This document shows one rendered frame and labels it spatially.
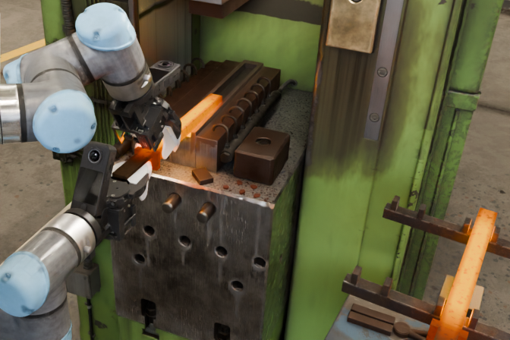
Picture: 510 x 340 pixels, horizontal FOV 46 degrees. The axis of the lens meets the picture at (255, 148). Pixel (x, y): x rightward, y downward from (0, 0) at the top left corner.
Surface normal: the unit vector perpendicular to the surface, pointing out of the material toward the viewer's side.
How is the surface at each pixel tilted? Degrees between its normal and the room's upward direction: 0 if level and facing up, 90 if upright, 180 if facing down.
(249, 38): 90
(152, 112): 29
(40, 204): 0
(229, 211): 90
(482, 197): 0
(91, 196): 61
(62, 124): 90
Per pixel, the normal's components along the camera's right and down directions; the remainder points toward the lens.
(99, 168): -0.22, -0.02
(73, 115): 0.39, 0.49
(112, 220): -0.34, 0.43
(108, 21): -0.11, -0.54
